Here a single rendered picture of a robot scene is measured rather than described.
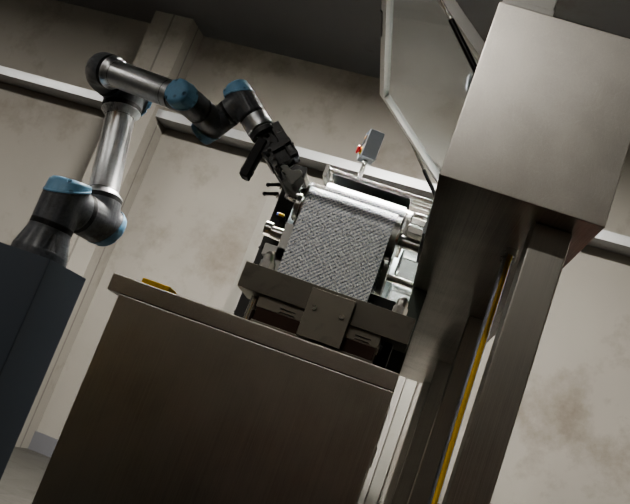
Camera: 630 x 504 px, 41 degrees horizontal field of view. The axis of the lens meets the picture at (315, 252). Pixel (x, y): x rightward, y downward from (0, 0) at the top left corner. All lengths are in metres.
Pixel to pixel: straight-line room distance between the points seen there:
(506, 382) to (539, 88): 0.44
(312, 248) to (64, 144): 4.50
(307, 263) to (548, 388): 3.34
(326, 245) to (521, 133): 0.90
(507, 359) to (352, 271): 0.86
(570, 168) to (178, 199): 4.80
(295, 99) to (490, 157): 4.74
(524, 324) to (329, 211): 0.93
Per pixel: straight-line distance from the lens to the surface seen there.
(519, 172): 1.29
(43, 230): 2.30
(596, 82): 1.37
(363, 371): 1.80
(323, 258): 2.10
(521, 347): 1.31
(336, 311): 1.85
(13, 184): 6.55
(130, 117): 2.56
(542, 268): 1.33
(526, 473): 5.24
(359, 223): 2.12
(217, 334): 1.83
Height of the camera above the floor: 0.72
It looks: 11 degrees up
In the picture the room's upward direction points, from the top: 20 degrees clockwise
